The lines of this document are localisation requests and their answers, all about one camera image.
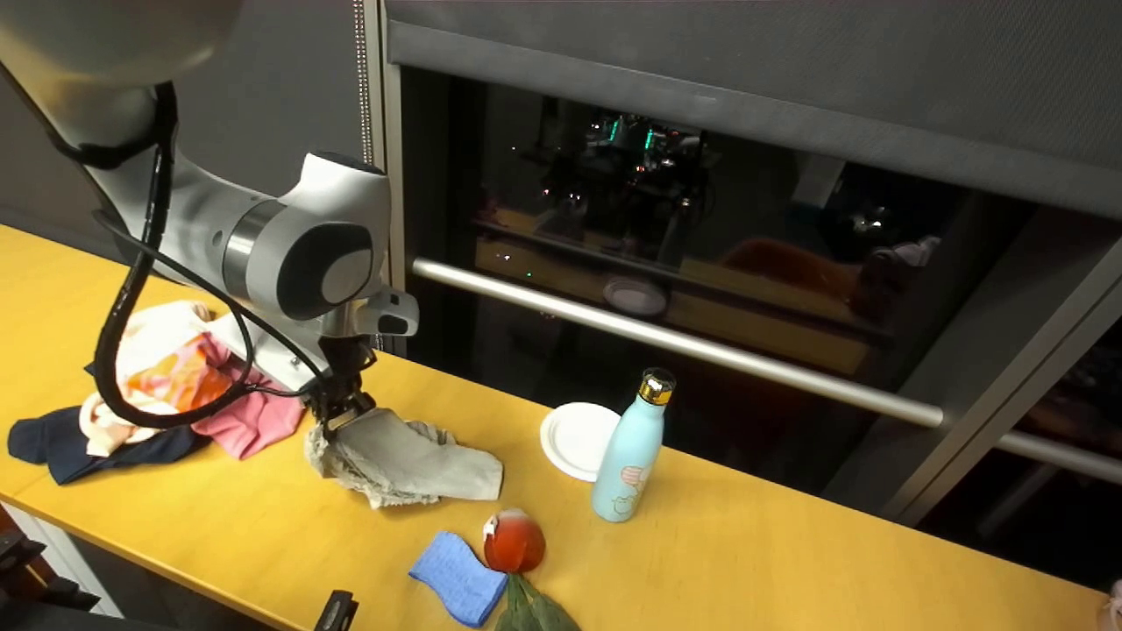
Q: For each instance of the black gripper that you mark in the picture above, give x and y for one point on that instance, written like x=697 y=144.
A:
x=347 y=361

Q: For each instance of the white towel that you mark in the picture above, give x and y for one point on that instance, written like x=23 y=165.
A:
x=407 y=462

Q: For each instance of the pink cloth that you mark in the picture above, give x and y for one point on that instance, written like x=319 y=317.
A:
x=263 y=421

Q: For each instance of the white and orange cloth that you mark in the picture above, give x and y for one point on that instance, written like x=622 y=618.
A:
x=151 y=353

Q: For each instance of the blue sponge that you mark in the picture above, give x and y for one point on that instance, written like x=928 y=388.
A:
x=458 y=579

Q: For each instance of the white round plate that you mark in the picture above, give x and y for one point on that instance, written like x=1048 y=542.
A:
x=575 y=443

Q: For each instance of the navy cloth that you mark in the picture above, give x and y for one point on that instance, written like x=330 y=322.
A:
x=71 y=450

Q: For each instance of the green leaf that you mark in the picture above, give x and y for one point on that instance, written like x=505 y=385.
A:
x=532 y=612

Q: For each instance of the light blue bottle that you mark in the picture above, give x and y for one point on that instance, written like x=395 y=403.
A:
x=628 y=458

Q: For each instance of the long metal handrail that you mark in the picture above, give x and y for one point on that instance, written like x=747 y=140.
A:
x=677 y=339

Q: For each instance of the grey roller blind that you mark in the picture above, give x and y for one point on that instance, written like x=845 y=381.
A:
x=760 y=81

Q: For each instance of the short metal handrail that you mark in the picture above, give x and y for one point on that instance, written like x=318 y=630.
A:
x=1058 y=458

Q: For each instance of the grey window frame post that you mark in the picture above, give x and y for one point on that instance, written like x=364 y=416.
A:
x=379 y=94

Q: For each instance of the slanted grey window frame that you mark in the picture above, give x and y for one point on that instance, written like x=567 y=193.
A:
x=982 y=396

